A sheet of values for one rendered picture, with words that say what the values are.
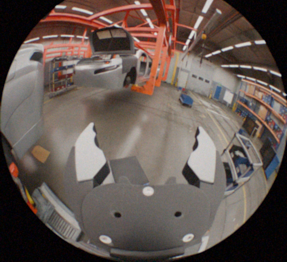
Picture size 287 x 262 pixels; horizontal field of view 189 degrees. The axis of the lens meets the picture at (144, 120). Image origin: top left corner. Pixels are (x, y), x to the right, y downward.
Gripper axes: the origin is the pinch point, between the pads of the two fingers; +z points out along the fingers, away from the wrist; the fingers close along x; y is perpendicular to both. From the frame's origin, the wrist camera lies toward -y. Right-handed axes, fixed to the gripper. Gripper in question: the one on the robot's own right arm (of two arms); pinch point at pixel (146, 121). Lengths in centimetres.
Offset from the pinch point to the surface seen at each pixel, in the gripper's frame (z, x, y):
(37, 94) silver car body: 33, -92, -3
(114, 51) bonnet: 289, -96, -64
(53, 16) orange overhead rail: 124, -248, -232
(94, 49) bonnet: 301, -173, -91
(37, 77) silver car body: 34, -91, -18
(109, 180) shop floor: 41, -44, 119
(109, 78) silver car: 188, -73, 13
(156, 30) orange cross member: 286, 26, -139
